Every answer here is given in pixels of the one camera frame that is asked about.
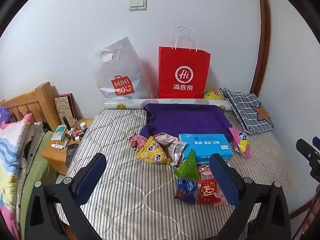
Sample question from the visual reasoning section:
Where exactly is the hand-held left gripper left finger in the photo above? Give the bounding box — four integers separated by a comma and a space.
25, 153, 107, 240

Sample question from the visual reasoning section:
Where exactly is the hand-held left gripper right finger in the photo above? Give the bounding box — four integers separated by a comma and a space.
209, 153, 292, 240

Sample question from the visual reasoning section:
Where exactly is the red snack packet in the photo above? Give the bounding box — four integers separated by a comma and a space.
196, 179, 220, 205

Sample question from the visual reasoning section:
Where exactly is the green triangular snack packet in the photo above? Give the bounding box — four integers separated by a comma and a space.
174, 149, 200, 180

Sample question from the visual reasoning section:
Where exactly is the blue snack packet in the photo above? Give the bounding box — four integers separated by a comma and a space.
175, 179, 198, 205

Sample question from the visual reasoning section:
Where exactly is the pink and yellow snack packet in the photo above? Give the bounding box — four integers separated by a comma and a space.
229, 127, 253, 159

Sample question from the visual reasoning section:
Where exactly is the pink triangular snack packet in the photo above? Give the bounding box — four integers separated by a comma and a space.
154, 132, 178, 151

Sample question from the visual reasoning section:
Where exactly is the black phone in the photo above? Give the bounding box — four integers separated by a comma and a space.
66, 143, 80, 167

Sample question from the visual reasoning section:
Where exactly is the striped mattress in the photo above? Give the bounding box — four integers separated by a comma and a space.
55, 102, 300, 240

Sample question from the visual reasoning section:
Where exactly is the blue tissue pack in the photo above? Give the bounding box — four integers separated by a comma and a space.
179, 133, 234, 163

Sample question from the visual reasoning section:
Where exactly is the wooden nightstand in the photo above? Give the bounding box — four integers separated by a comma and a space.
41, 118, 94, 176

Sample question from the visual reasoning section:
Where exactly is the teal white box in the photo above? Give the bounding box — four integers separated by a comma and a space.
51, 126, 67, 141

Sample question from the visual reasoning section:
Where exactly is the green bed sheet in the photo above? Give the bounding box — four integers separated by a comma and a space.
19, 130, 58, 233

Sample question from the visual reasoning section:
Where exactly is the black white printed pillow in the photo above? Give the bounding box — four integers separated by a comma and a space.
25, 122, 50, 180

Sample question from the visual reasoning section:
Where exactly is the grey checked cloth with star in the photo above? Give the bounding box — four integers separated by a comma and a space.
219, 87, 275, 135

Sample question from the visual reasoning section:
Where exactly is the patterned notebook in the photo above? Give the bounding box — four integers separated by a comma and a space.
54, 94, 75, 132

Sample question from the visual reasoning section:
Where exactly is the purple towel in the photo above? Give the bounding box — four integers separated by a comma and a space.
139, 103, 234, 145

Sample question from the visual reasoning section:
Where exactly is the fruit print paper roll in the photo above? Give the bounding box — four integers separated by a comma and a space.
104, 97, 237, 112

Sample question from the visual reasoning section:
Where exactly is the colourful striped pillow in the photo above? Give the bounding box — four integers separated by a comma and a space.
0, 114, 34, 240

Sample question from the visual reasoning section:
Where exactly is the yellow chip bag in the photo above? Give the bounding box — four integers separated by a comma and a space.
203, 89, 223, 100

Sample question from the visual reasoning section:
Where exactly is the wooden headboard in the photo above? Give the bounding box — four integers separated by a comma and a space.
0, 82, 59, 133

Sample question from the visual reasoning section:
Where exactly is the purple plush cushion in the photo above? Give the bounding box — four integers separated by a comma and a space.
0, 106, 16, 128

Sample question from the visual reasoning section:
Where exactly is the white plastic bag red logo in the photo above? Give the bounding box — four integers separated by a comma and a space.
93, 36, 153, 100

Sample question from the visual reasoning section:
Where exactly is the red paper bag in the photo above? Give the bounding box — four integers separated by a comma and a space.
158, 26, 211, 99

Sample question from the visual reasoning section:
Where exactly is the wooden door frame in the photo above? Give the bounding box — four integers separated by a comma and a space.
249, 0, 272, 98

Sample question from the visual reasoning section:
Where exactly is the wall switch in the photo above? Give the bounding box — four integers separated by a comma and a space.
129, 0, 147, 11

